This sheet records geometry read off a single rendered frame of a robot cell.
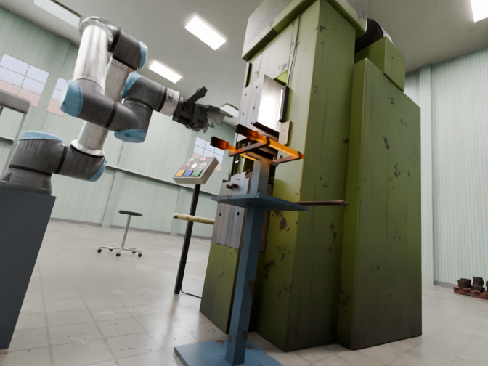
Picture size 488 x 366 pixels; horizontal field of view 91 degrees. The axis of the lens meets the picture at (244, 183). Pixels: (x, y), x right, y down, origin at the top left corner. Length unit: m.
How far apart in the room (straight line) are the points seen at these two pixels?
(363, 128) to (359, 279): 1.00
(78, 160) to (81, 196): 10.02
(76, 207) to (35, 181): 10.03
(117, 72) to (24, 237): 0.79
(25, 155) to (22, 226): 0.30
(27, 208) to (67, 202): 10.02
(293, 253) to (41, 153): 1.31
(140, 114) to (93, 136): 0.56
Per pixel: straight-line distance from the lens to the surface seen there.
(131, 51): 1.31
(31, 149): 1.38
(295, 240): 1.42
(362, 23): 2.51
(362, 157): 1.83
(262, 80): 1.98
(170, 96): 0.88
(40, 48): 12.62
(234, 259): 1.53
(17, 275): 1.36
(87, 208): 11.42
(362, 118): 1.95
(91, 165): 1.40
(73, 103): 0.80
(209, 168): 2.10
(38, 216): 1.33
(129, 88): 0.86
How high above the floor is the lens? 0.56
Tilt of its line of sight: 12 degrees up
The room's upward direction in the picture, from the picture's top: 9 degrees clockwise
